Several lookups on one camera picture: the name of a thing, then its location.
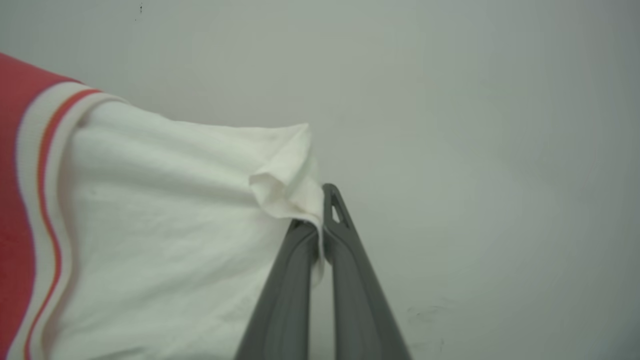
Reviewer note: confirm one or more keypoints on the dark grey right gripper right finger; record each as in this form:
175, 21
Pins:
357, 300

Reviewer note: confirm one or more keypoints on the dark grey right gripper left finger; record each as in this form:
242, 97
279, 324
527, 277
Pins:
285, 305

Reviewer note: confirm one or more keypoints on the red and white sports jersey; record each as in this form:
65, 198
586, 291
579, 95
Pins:
165, 225

